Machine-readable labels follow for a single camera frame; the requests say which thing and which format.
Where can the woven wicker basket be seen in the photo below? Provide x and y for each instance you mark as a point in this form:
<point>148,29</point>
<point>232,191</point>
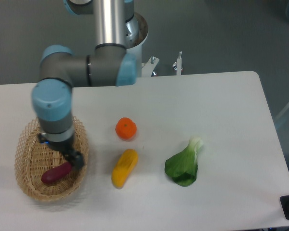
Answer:
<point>32,159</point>

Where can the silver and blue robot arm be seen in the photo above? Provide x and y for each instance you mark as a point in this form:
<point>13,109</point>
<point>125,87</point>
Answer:
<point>116,29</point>

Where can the orange tangerine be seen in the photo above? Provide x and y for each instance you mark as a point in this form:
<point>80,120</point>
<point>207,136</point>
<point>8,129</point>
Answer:
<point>125,128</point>

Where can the green bok choy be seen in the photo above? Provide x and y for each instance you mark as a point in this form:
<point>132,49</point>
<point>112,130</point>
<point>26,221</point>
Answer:
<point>182,167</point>

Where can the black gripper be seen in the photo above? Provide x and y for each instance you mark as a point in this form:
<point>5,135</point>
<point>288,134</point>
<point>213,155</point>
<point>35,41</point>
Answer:
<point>65,147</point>

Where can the white table clamp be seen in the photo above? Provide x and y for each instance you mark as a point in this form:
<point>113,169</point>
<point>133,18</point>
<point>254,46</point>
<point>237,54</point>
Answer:
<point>178,65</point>

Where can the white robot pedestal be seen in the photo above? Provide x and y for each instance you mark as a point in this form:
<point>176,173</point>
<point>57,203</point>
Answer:
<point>140,48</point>

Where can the purple sweet potato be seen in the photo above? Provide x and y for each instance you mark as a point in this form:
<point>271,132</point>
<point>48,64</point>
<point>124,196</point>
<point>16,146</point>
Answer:
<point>55,174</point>

